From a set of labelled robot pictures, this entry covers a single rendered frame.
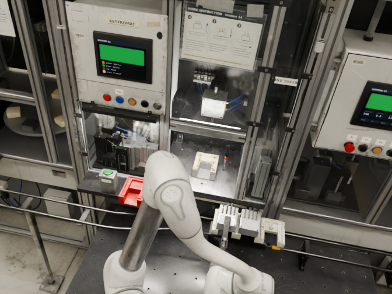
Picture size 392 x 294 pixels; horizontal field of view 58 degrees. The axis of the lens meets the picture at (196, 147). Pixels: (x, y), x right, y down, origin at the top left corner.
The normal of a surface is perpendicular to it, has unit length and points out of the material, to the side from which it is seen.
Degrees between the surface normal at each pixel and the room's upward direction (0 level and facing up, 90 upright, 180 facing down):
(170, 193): 22
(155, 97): 90
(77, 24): 90
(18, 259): 0
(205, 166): 90
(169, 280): 0
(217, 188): 0
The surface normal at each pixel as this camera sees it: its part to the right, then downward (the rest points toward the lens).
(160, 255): 0.08, -0.78
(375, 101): -0.18, 0.60
